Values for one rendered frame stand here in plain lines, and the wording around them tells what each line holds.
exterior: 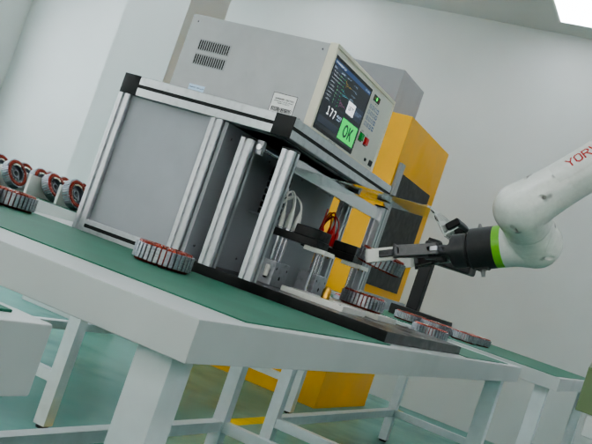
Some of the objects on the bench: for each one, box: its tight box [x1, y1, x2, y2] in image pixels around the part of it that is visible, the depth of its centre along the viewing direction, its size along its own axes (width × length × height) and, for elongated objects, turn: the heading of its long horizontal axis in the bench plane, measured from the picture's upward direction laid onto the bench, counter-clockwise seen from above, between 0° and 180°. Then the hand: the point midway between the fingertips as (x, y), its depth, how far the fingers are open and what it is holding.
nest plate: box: [280, 285, 366, 317], centre depth 194 cm, size 15×15×1 cm
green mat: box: [0, 204, 390, 345], centre depth 156 cm, size 94×61×1 cm, turn 148°
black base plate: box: [191, 261, 461, 355], centre depth 205 cm, size 47×64×2 cm
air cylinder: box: [293, 269, 328, 296], centre depth 222 cm, size 5×8×6 cm
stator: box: [131, 238, 195, 275], centre depth 162 cm, size 11×11×4 cm
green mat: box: [459, 347, 508, 365], centre depth 273 cm, size 94×61×1 cm, turn 148°
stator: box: [339, 287, 386, 315], centre depth 216 cm, size 11×11×4 cm
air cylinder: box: [256, 257, 290, 288], centre depth 200 cm, size 5×8×6 cm
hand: (383, 259), depth 203 cm, fingers closed on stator, 11 cm apart
